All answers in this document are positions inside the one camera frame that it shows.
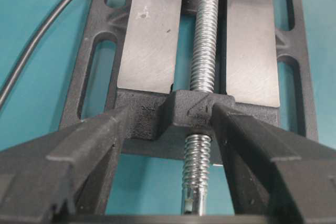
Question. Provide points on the black metal bench vise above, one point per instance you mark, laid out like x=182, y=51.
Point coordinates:
x=177, y=124

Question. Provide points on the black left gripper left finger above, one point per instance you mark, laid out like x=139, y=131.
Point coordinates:
x=39, y=178

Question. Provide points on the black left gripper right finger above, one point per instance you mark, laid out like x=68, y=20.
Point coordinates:
x=298, y=173

